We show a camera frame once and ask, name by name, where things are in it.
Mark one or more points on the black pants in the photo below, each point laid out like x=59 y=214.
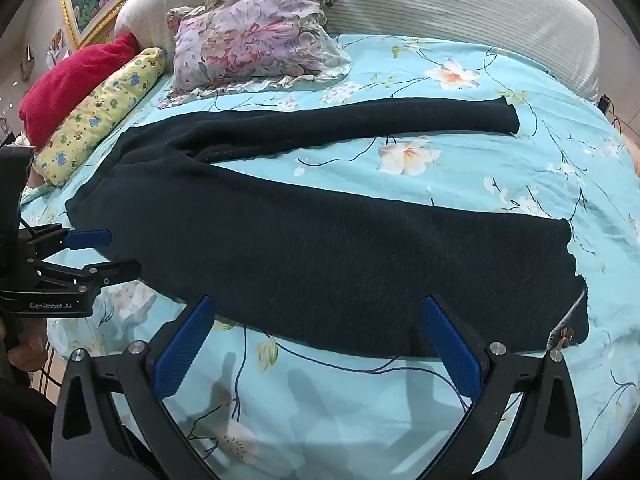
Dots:
x=300 y=260

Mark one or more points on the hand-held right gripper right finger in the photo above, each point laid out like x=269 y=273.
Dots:
x=450 y=350

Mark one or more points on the purple floral ruffled pillow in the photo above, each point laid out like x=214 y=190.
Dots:
x=250 y=40

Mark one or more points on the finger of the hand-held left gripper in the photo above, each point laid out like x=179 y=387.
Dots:
x=90 y=239
x=115 y=270

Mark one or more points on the white ribbed headboard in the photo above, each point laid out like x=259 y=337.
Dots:
x=450 y=0

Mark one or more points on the person's left hand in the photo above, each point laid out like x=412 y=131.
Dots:
x=27 y=355

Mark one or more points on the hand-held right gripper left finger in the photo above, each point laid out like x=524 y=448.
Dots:
x=184 y=352

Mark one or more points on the light blue floral bed sheet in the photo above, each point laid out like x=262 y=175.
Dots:
x=450 y=185

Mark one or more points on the person's left forearm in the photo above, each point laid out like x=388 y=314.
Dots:
x=20 y=435

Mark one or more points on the red fleece blanket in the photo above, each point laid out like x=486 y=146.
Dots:
x=70 y=80

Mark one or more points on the yellow cartoon print pillow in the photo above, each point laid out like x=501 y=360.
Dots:
x=100 y=115

